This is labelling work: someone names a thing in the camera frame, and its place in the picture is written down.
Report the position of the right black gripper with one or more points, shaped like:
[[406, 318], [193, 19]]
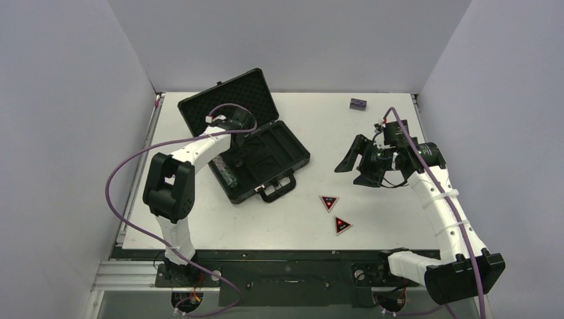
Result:
[[368, 161]]

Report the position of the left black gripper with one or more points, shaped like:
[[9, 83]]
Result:
[[240, 155]]

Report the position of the poker chip stack front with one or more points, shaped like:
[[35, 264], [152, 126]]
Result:
[[230, 178]]

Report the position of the poker chip stack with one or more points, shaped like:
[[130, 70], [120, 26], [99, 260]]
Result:
[[219, 163], [230, 178]]

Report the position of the red triangular button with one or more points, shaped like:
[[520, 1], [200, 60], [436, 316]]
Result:
[[328, 202], [341, 225]]

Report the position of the purple playing card box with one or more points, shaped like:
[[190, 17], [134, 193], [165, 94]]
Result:
[[357, 104]]

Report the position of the poker chip stack back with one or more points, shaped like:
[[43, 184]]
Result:
[[219, 163]]

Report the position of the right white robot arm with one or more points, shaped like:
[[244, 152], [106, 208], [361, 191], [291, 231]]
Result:
[[465, 267]]

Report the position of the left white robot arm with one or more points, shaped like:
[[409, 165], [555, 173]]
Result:
[[170, 189]]

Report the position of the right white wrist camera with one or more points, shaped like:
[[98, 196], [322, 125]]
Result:
[[379, 127]]

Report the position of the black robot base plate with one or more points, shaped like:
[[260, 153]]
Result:
[[277, 278]]

